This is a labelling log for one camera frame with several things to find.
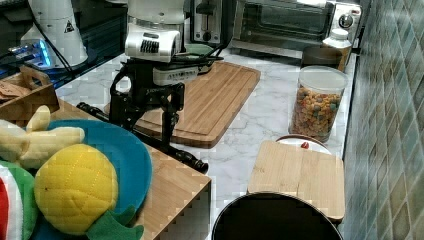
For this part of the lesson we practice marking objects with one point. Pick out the silver toaster oven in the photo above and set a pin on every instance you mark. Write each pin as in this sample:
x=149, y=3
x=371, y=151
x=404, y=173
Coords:
x=286, y=27

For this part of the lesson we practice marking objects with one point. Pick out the white plate with red rim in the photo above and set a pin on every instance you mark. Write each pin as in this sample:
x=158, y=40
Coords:
x=304, y=142

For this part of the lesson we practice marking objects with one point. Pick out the plush watermelon slice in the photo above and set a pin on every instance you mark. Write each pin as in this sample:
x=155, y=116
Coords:
x=18, y=209

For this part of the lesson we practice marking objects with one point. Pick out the silver toaster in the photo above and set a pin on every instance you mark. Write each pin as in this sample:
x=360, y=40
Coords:
x=211, y=21

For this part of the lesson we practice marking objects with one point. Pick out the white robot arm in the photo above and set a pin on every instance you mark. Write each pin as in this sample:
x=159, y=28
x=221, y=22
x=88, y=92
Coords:
x=153, y=38

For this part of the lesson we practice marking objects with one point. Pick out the plush banana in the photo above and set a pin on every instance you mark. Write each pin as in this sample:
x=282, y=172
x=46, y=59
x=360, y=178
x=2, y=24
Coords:
x=33, y=146

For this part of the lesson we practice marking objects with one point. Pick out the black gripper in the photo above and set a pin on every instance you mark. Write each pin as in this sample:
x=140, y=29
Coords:
x=126, y=108

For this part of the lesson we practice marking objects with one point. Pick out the yellow plush pineapple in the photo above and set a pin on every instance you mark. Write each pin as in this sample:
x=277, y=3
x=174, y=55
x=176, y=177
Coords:
x=77, y=190

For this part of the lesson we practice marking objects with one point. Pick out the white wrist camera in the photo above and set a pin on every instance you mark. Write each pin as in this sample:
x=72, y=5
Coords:
x=172, y=77

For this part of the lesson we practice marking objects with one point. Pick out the green ceramic bowl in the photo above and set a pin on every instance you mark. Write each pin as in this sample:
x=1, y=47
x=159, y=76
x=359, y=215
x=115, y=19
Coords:
x=200, y=49

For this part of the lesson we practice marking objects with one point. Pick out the small bamboo cutting board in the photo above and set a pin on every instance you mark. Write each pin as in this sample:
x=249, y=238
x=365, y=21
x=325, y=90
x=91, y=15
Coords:
x=315, y=177

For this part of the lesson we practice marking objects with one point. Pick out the large bamboo cutting board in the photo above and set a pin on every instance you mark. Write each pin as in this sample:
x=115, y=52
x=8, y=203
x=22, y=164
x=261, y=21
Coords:
x=211, y=101

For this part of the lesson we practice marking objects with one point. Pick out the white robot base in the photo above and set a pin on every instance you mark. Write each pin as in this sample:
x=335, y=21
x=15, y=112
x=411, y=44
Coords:
x=57, y=40

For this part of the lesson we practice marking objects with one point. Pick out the black round pot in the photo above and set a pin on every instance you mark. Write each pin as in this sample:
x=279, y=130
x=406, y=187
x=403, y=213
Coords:
x=272, y=216

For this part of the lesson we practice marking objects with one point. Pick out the clear cereal jar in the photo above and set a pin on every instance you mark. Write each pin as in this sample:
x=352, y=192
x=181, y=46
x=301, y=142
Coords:
x=319, y=93

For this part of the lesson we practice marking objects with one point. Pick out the wooden caddy box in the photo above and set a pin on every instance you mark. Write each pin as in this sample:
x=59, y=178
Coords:
x=23, y=93

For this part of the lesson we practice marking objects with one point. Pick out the dark round container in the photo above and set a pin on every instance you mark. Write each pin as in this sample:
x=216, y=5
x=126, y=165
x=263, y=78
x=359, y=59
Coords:
x=321, y=56

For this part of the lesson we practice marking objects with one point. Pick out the white cap bottle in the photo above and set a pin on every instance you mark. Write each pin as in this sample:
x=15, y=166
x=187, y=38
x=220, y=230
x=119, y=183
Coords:
x=338, y=39

